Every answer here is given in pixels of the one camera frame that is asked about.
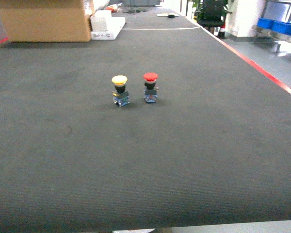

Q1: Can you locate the red push button switch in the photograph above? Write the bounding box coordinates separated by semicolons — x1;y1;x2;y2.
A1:
143;72;158;103

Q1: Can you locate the yellow push button switch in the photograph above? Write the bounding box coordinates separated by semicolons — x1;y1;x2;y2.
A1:
112;75;130;107

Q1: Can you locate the white foam box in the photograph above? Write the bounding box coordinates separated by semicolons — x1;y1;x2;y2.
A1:
90;10;112;32

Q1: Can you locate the white flat box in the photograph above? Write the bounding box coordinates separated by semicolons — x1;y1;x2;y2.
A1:
91;17;126;40

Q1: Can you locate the black office chair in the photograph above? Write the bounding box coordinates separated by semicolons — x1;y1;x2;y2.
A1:
196;0;232;34

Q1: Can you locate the dark gray table mat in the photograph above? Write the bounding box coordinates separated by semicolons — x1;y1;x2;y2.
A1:
0;8;291;233

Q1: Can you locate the large open cardboard box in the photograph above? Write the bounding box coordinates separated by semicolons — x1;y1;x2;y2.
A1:
0;0;94;42

